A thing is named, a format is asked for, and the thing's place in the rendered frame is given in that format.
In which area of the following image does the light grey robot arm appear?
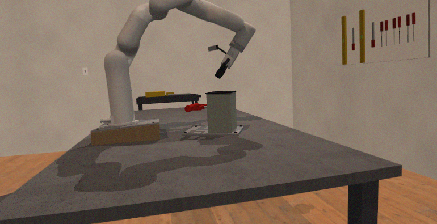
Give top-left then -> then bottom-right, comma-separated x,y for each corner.
100,0 -> 256,127

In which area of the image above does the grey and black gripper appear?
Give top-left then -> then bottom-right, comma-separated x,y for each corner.
215,44 -> 242,79

